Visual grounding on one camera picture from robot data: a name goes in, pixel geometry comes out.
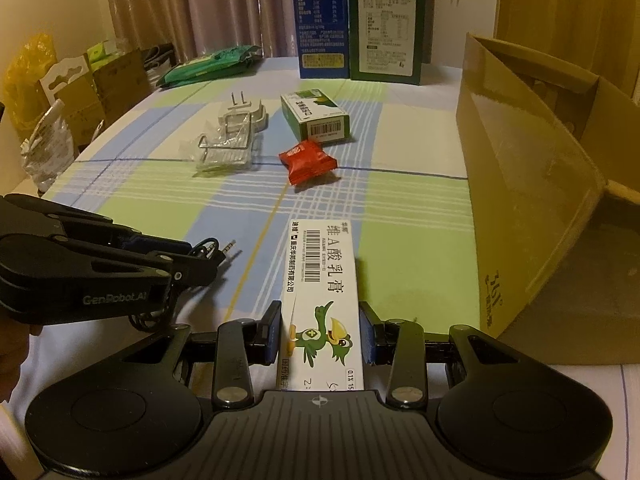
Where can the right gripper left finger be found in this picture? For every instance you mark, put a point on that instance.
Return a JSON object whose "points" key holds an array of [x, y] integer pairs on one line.
{"points": [[241, 344]]}

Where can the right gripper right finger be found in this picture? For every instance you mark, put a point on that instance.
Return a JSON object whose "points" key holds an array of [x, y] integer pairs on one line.
{"points": [[399, 345]]}

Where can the long white ointment box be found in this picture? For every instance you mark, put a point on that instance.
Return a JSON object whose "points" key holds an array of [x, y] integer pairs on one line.
{"points": [[320, 347]]}

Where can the red snack packet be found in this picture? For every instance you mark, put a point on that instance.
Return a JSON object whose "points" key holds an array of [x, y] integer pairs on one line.
{"points": [[305, 161]]}

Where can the clear bagged metal rack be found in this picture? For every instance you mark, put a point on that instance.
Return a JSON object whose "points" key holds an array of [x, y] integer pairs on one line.
{"points": [[231, 145]]}

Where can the white plug adapter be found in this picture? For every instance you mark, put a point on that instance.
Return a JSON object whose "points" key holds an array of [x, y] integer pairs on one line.
{"points": [[240, 111]]}

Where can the green white spray box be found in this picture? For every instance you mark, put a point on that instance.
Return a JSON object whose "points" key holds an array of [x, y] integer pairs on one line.
{"points": [[312, 115]]}

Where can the person left hand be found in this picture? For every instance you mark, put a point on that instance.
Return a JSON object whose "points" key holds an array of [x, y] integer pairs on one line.
{"points": [[14, 348]]}

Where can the crumpled clear plastic bag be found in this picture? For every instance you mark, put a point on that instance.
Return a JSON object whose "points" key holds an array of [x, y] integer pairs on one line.
{"points": [[49, 150]]}

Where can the stacked cardboard boxes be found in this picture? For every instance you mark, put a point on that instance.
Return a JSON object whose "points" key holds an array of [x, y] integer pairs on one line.
{"points": [[94, 98]]}

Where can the checkered tablecloth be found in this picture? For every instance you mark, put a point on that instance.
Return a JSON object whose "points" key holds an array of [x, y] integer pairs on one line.
{"points": [[402, 182]]}

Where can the yellow plastic bag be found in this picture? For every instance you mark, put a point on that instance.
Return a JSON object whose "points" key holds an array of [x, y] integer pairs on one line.
{"points": [[23, 96]]}

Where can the open cardboard box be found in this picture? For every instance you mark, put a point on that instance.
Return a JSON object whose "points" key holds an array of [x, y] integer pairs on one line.
{"points": [[552, 156]]}

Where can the green wet wipes pack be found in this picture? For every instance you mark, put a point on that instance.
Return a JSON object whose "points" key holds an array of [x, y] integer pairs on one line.
{"points": [[221, 64]]}

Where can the pink curtain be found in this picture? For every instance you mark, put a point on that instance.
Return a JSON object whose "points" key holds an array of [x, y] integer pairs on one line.
{"points": [[196, 27]]}

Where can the green milk carton box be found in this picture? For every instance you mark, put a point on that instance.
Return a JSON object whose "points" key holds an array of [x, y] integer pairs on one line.
{"points": [[386, 40]]}

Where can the blue milk carton box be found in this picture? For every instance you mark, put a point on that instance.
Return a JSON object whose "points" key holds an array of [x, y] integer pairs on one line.
{"points": [[322, 38]]}

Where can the wooden door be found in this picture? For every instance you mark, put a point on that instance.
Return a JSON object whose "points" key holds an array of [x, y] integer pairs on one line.
{"points": [[598, 35]]}

